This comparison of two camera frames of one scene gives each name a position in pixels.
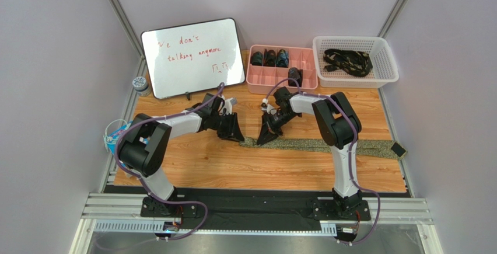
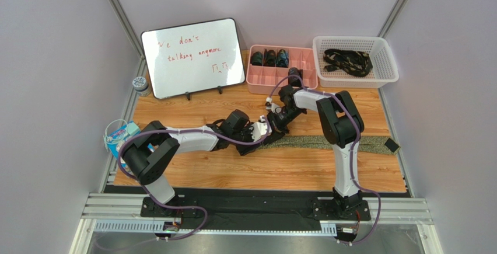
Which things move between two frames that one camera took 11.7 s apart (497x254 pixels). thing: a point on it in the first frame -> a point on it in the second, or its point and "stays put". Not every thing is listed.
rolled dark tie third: (282, 59) stays put
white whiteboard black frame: (192, 58) stays put
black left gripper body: (225, 121) -> (250, 144)
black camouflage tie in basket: (353, 63) stays put
